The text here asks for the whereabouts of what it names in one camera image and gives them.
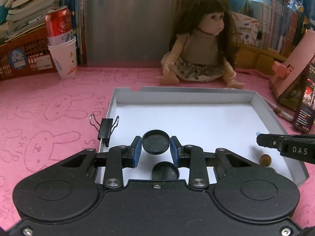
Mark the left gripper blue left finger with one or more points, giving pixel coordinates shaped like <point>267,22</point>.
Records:
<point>136,149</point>

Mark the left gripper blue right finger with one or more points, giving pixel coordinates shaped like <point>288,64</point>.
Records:
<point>176,150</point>

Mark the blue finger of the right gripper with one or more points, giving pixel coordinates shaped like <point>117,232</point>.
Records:
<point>272,141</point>

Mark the black round lid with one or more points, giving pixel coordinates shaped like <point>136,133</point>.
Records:
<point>155,142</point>
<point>165,171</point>

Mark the brown acorn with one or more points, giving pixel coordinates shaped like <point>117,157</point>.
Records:
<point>265,160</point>
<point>271,169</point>

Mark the black round lid front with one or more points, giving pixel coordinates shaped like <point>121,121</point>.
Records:
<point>165,171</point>

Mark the smartphone with lit screen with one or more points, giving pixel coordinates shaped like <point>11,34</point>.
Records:
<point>304,115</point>

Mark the small black binder clip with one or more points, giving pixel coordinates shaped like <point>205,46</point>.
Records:
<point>105,129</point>

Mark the grey cardboard box tray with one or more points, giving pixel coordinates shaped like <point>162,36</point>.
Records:
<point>208,118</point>

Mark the pink triangular phone stand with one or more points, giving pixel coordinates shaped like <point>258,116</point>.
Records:
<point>287,81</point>

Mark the yellow wooden box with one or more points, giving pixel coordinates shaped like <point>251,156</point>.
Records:
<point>250,57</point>

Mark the pink rabbit-pattern table mat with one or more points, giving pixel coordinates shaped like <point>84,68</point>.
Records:
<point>45,119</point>

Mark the brown-haired doll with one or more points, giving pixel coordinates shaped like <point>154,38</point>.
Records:
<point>202,46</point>

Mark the colourful patterned white box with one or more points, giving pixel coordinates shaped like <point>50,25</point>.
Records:
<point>247,29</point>

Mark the white paper cup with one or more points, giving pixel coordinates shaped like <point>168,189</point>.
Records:
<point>64,57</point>

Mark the row of upright books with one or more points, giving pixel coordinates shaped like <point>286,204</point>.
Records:
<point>282,22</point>

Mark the grey metal box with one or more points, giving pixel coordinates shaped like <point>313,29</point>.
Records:
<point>127,33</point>

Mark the red plastic basket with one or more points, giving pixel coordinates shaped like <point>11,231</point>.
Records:
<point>27,55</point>

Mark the red soda can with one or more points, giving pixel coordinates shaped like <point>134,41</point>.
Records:
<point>59,26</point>

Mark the stack of books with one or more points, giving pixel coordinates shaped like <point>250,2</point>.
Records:
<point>20,16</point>

